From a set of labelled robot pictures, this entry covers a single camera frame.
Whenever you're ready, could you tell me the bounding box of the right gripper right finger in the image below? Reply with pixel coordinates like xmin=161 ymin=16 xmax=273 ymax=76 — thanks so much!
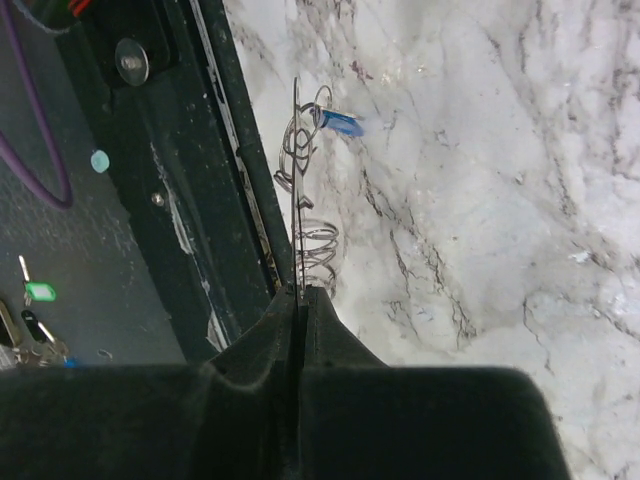
xmin=299 ymin=287 xmax=570 ymax=479

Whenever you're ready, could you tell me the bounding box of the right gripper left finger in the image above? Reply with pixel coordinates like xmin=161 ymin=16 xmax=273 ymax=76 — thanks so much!
xmin=1 ymin=289 xmax=297 ymax=479

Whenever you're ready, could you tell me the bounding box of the blue tagged key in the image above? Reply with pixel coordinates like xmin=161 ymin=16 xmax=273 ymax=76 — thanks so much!
xmin=312 ymin=104 xmax=364 ymax=137

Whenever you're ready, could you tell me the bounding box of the black tagged key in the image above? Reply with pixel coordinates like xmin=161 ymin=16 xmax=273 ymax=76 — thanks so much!
xmin=21 ymin=310 xmax=71 ymax=366

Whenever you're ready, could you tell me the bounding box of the green tagged key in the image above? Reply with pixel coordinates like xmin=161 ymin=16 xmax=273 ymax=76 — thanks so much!
xmin=18 ymin=255 xmax=57 ymax=307

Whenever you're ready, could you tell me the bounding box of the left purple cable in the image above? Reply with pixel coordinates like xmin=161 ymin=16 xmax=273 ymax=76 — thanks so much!
xmin=0 ymin=0 xmax=74 ymax=209

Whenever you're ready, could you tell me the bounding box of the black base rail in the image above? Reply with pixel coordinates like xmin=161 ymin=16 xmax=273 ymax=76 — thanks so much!
xmin=57 ymin=1 xmax=291 ymax=361

